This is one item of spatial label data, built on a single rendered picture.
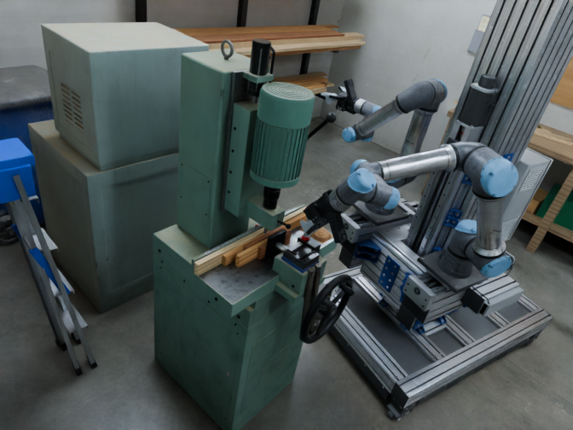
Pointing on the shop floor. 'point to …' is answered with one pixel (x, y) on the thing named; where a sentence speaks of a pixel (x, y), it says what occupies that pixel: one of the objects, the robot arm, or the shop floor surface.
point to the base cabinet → (222, 349)
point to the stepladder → (39, 247)
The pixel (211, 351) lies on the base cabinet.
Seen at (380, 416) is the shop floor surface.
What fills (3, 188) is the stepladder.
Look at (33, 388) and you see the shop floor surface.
